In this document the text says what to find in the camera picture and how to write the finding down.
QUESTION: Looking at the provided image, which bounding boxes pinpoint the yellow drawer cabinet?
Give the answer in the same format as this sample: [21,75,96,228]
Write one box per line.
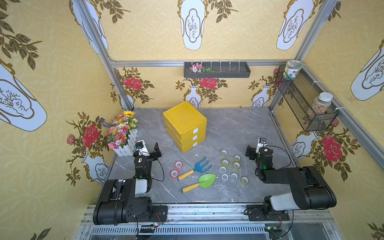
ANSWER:
[163,102,207,153]

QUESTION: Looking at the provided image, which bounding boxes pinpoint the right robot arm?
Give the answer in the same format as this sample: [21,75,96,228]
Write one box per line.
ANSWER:
[246,146,337,221]

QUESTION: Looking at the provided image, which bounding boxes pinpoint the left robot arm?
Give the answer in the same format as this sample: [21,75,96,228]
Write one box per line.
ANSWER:
[93,141,162,225]

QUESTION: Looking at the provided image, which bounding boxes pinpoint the red tape roll upper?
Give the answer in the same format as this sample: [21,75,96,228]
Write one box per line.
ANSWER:
[175,161,183,170]

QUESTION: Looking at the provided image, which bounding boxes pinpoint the red tape roll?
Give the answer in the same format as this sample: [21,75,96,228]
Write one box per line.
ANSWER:
[170,169,179,179]
[175,161,183,170]

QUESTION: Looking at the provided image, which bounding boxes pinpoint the yellow tape roll far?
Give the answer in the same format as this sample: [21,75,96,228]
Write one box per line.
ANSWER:
[221,150,228,157]

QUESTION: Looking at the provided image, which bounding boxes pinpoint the red tape roll lower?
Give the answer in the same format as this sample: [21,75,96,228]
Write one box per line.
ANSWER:
[170,169,179,179]

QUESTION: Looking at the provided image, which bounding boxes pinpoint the yellow tape roll middle left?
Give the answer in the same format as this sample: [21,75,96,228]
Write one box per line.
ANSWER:
[221,159,230,168]

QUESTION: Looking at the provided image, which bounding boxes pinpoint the flower basket white fence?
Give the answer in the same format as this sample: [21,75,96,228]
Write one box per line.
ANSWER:
[107,111,138,157]

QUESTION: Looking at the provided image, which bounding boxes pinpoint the blue toy garden fork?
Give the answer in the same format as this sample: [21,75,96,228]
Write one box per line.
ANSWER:
[178,157,212,181]

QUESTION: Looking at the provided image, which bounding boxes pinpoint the green toy garden shovel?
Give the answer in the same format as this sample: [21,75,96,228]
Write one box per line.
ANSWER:
[182,174,217,194]

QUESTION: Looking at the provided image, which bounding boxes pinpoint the white lid snack jar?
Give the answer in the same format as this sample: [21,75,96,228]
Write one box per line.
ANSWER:
[308,92,333,117]

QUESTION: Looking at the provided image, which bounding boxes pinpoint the jar with patterned lid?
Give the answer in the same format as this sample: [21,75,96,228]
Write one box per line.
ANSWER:
[283,60,303,81]

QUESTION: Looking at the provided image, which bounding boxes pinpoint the pink artificial flowers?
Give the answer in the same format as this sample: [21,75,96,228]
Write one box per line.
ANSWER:
[190,63,214,73]

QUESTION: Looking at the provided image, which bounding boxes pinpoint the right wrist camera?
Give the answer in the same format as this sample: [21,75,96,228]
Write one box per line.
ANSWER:
[256,137,267,153]

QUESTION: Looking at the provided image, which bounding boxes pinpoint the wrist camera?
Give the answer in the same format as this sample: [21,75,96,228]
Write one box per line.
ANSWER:
[135,140,150,156]
[256,137,267,153]

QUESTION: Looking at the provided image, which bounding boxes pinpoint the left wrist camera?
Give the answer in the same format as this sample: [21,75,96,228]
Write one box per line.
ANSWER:
[135,140,150,156]

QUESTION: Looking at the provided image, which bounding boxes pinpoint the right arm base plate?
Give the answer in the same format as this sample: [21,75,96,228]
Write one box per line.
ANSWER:
[243,205,290,222]

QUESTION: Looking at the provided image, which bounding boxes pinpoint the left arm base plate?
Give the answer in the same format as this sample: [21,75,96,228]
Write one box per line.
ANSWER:
[133,205,168,223]

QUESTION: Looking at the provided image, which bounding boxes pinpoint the aluminium rail frame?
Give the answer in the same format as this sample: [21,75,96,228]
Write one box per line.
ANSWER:
[75,203,343,240]

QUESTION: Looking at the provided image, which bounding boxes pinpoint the black wire basket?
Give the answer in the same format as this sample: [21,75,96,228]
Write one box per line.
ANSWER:
[273,66,339,133]

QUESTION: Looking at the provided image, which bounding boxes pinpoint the grey wall shelf tray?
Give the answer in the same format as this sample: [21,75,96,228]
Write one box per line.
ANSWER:
[184,61,251,79]

